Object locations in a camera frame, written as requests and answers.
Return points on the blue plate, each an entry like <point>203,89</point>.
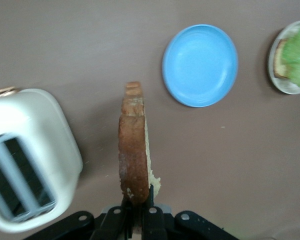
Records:
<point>200,65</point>

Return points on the green lettuce leaf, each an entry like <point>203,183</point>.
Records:
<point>297,55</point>

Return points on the brown bread slice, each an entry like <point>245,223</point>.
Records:
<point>132,150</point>
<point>280,62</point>

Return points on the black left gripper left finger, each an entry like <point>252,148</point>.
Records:
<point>110,225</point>

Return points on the beige plate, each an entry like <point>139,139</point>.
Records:
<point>287,87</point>

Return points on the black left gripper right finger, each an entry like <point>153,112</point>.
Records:
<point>160,227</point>

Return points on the white toaster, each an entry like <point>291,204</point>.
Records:
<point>35,125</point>

